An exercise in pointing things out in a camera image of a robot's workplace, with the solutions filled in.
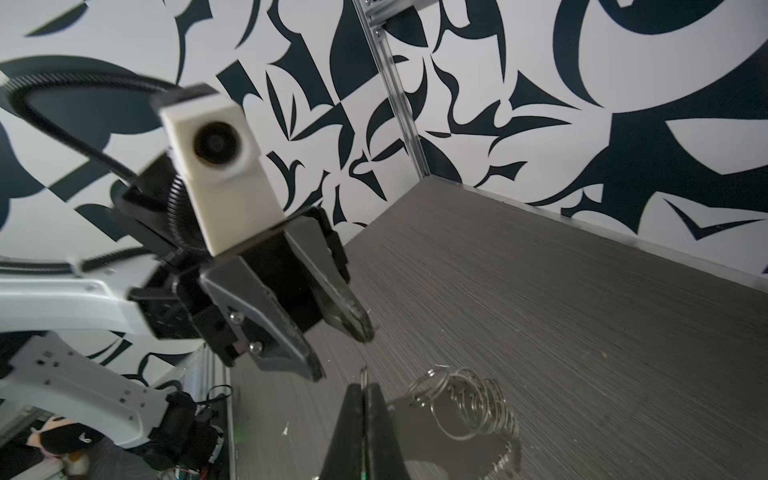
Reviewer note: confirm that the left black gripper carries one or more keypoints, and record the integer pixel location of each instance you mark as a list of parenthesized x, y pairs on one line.
[(260, 298)]

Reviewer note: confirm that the silver keyring with red tag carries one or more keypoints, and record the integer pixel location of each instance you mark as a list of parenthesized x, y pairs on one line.
[(460, 422)]

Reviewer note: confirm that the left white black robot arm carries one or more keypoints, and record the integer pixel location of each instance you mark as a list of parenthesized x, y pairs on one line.
[(161, 424)]

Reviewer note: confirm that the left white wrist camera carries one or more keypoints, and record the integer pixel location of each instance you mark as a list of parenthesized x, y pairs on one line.
[(216, 155)]

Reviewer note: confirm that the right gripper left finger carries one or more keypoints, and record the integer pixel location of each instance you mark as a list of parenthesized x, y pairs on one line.
[(344, 458)]

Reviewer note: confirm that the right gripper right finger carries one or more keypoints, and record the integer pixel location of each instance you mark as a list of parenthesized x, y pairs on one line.
[(382, 457)]

